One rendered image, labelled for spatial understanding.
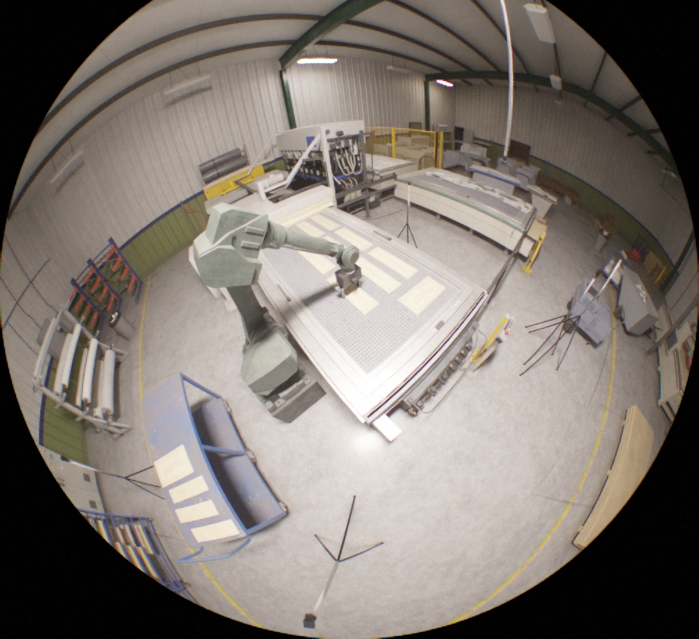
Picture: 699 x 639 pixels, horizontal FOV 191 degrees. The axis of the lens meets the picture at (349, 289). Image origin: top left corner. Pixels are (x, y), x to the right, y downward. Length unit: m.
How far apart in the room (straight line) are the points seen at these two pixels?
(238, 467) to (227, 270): 2.14
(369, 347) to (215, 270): 1.35
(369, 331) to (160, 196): 7.24
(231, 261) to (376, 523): 2.69
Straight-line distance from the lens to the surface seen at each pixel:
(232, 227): 1.11
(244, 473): 2.62
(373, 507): 2.61
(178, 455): 2.18
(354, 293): 2.17
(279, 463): 2.73
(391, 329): 1.92
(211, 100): 7.84
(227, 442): 2.74
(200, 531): 2.16
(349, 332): 1.92
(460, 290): 2.38
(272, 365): 1.62
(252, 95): 8.03
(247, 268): 1.11
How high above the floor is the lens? 2.50
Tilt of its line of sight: 47 degrees down
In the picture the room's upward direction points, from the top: 9 degrees counter-clockwise
